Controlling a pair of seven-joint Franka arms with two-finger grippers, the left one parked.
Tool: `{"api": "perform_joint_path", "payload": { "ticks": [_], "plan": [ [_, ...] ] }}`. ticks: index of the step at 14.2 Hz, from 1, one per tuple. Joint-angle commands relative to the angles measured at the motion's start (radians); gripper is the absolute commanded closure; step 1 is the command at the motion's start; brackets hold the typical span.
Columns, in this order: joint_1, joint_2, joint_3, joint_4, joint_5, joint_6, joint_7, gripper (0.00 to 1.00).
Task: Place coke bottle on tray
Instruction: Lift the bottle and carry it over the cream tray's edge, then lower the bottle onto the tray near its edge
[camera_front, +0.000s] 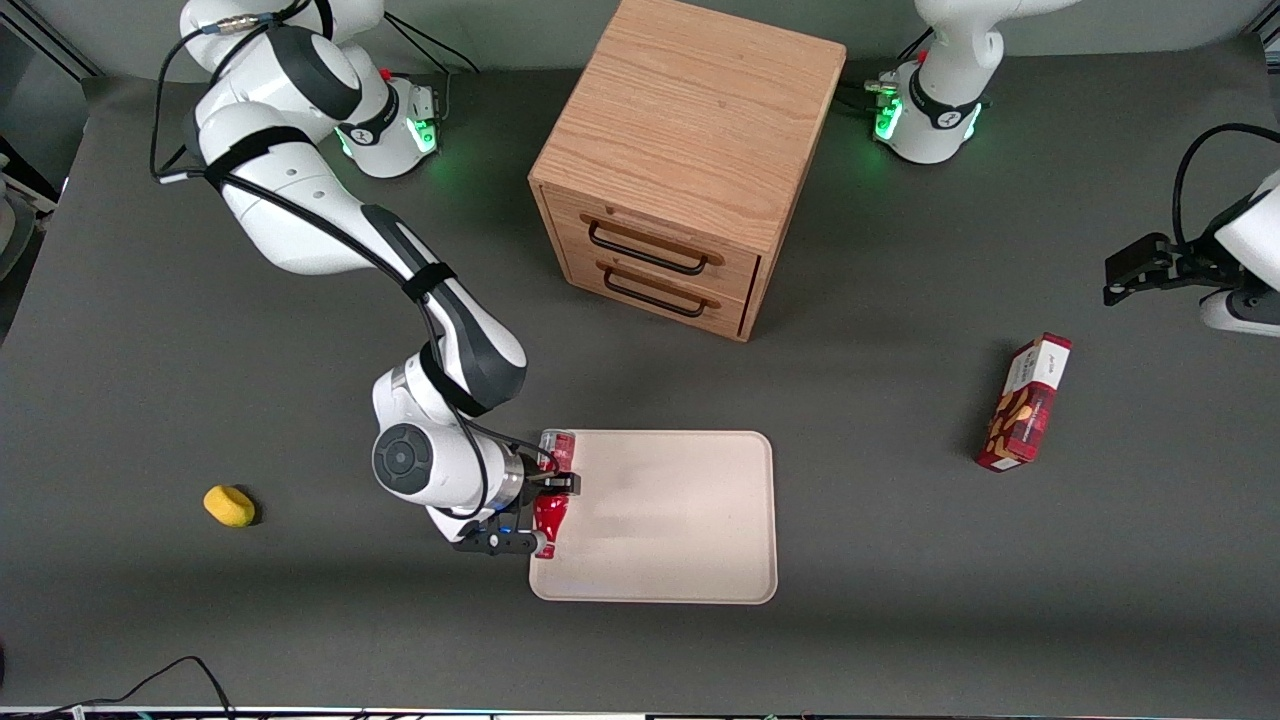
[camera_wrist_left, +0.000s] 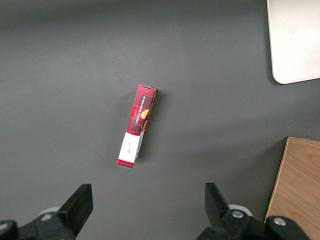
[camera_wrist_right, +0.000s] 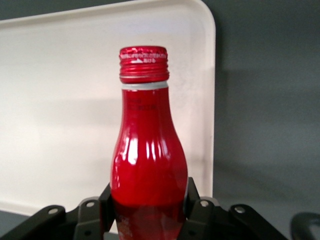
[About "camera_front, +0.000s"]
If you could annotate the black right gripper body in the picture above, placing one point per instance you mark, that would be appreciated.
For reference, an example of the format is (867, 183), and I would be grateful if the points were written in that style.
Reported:
(541, 482)

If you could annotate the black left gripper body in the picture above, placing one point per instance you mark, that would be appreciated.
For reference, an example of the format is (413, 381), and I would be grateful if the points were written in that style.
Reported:
(1178, 266)

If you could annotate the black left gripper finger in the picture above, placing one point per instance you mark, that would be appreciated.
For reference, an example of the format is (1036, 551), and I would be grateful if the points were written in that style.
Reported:
(1145, 252)
(1140, 286)

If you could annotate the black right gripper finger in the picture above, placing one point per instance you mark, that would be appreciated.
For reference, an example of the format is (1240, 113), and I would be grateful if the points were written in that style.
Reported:
(563, 484)

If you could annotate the red ketchup bottle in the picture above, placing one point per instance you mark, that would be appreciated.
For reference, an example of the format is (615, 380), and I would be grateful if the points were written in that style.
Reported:
(552, 515)

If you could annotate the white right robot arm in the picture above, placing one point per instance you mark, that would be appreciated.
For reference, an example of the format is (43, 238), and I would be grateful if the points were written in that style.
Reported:
(300, 210)

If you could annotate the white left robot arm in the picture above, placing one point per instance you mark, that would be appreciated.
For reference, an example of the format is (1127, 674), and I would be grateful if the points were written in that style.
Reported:
(940, 100)

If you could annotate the beige rectangular tray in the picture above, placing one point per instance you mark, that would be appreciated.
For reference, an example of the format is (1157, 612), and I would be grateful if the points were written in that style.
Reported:
(680, 520)

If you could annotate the red snack box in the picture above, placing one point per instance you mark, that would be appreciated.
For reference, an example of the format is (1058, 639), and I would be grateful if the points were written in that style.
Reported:
(1025, 405)

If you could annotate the wooden drawer front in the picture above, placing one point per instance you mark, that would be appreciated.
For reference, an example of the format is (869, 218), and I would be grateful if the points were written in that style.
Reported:
(730, 305)
(740, 270)

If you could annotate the yellow lemon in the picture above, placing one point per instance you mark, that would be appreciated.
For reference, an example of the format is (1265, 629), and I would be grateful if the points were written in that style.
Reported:
(229, 506)

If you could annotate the wooden drawer cabinet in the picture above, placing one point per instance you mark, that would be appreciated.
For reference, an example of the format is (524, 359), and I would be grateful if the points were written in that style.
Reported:
(690, 110)

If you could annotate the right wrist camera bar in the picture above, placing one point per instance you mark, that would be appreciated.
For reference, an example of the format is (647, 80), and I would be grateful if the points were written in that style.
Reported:
(500, 542)

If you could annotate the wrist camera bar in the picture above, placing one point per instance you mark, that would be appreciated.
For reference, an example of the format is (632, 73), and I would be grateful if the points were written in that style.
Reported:
(500, 542)
(1240, 315)

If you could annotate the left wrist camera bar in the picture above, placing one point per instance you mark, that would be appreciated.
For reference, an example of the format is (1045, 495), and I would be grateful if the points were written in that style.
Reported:
(1240, 315)

